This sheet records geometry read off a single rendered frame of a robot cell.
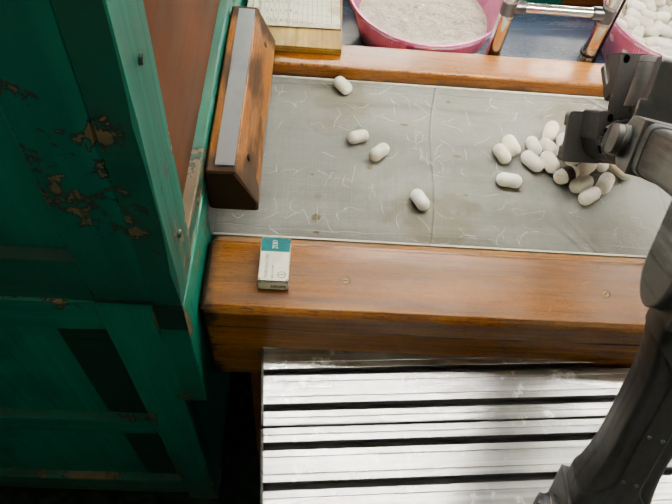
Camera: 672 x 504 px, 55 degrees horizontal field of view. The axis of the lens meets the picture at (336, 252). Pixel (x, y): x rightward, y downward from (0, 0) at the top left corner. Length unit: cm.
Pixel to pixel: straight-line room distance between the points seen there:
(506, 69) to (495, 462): 58
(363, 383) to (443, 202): 26
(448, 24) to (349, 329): 60
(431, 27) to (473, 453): 70
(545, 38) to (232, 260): 77
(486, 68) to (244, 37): 38
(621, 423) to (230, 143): 49
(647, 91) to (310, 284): 44
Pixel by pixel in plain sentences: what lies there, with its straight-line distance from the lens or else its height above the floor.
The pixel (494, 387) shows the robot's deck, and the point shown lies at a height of 67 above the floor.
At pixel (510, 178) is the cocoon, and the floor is 76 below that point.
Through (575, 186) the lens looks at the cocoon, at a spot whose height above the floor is 76.
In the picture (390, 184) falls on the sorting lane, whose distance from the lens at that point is 88.
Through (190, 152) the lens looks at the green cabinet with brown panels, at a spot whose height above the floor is 88.
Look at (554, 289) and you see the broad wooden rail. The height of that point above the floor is 76.
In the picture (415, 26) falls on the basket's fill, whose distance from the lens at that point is 114.
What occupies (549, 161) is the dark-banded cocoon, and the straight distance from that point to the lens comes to 95.
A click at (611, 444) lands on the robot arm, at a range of 61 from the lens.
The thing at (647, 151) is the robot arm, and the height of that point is 96.
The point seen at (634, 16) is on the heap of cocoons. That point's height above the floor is 74.
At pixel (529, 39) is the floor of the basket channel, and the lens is 128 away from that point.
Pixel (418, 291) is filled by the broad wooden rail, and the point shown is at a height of 76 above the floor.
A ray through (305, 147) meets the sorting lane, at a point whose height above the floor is 74.
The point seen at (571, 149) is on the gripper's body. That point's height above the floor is 81.
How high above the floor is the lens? 141
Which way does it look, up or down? 56 degrees down
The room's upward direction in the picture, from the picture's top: 8 degrees clockwise
